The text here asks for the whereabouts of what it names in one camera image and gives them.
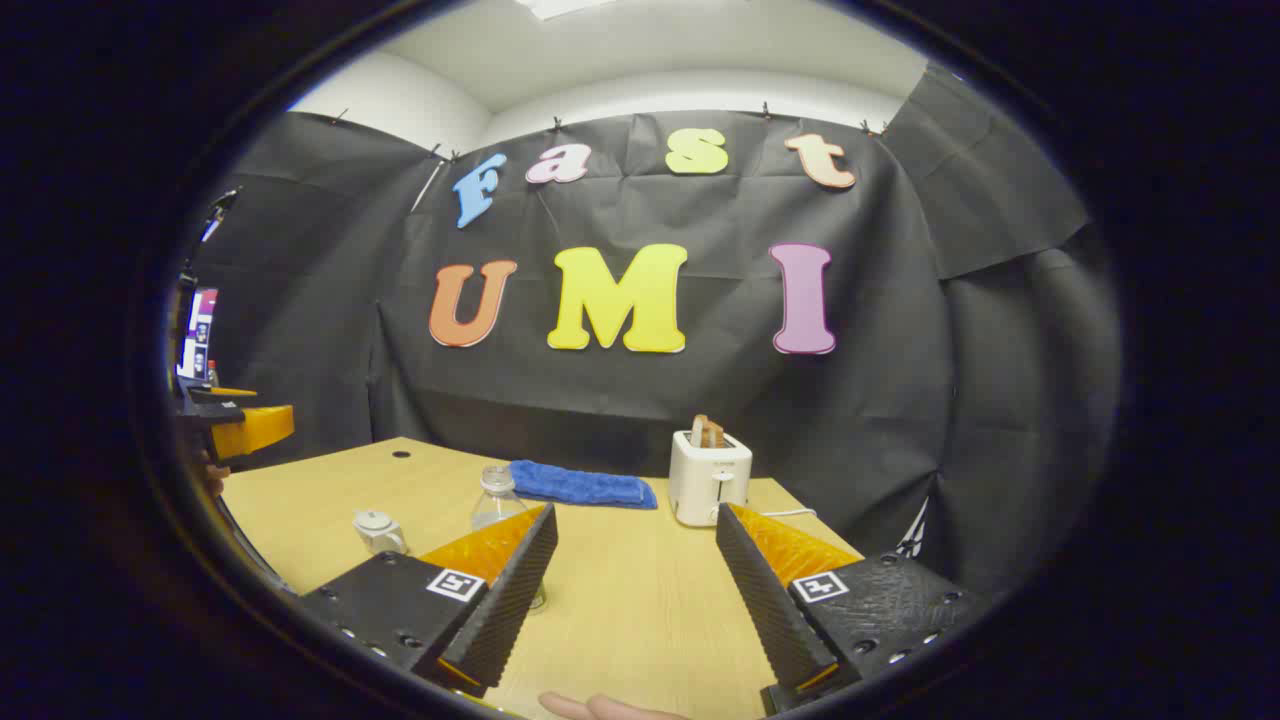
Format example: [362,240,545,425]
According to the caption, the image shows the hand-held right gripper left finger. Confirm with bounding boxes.
[298,503,559,699]

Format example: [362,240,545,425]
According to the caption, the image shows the white ceramic teacup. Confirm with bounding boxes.
[358,518,409,557]

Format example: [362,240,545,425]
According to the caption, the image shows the ceiling light panel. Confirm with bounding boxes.
[525,0,616,21]

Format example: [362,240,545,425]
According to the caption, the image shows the white toaster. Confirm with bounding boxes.
[668,430,753,527]

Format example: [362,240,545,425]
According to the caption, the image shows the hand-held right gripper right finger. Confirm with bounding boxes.
[715,502,986,716]

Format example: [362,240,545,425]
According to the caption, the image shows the computer monitor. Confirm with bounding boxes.
[178,288,219,383]

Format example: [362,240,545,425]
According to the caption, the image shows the black backdrop cloth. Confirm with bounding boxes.
[185,60,1121,601]

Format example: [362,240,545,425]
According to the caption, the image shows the clear green-label water bottle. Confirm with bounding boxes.
[470,465,548,611]

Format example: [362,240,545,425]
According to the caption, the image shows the blue towel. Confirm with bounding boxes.
[508,460,659,511]

